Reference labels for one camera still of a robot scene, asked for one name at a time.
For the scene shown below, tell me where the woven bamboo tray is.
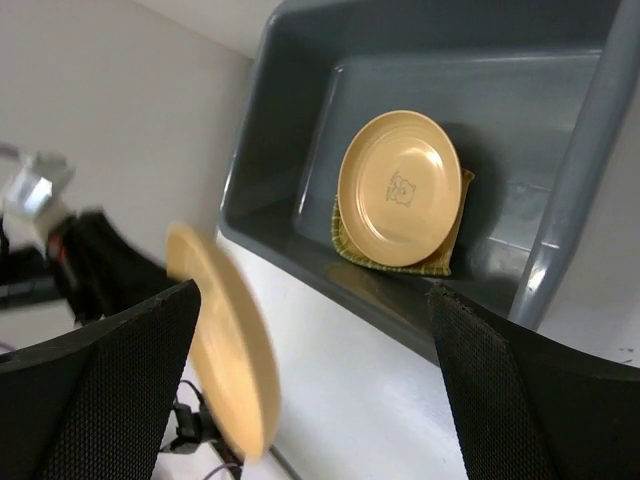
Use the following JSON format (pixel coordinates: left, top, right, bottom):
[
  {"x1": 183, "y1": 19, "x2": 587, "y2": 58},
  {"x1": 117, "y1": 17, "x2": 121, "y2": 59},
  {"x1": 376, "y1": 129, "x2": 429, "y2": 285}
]
[{"x1": 329, "y1": 167, "x2": 476, "y2": 277}]

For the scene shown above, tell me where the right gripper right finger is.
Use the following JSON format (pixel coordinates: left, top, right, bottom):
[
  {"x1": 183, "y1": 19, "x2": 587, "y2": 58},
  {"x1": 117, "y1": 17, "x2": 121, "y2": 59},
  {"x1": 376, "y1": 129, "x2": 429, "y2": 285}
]
[{"x1": 428, "y1": 284, "x2": 639, "y2": 479}]

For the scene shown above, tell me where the tan plastic plate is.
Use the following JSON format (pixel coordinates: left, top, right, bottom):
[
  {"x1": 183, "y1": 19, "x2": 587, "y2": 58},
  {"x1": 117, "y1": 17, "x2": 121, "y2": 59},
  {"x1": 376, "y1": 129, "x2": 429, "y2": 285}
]
[
  {"x1": 166, "y1": 223, "x2": 281, "y2": 460},
  {"x1": 337, "y1": 110, "x2": 462, "y2": 267}
]

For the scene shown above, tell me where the grey plastic bin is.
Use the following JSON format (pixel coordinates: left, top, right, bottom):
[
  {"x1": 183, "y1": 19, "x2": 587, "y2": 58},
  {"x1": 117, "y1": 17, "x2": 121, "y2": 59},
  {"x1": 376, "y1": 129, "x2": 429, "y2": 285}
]
[{"x1": 221, "y1": 1, "x2": 639, "y2": 360}]

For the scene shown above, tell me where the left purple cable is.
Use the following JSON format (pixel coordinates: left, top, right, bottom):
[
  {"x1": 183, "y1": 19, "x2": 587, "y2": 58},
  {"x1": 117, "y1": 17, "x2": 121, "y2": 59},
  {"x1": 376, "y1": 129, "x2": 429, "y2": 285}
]
[{"x1": 197, "y1": 462, "x2": 246, "y2": 480}]

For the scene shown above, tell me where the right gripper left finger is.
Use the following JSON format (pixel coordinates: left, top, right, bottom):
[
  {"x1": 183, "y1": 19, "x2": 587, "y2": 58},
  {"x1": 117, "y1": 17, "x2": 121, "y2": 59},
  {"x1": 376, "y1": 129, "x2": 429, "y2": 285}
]
[{"x1": 1, "y1": 281, "x2": 200, "y2": 479}]

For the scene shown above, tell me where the aluminium table edge rail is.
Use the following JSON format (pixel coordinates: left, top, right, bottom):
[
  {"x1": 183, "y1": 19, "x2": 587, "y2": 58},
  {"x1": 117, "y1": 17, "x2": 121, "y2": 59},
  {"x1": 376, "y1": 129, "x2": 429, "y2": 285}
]
[{"x1": 269, "y1": 446, "x2": 302, "y2": 480}]

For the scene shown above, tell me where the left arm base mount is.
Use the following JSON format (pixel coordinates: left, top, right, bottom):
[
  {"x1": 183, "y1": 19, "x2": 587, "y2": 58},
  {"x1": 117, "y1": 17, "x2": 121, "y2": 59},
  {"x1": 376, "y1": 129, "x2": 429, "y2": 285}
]
[{"x1": 159, "y1": 379, "x2": 244, "y2": 475}]

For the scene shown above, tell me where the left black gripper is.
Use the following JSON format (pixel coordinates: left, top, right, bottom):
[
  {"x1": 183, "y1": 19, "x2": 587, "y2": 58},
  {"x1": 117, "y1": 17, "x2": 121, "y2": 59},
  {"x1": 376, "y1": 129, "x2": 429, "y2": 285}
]
[{"x1": 1, "y1": 210, "x2": 175, "y2": 325}]

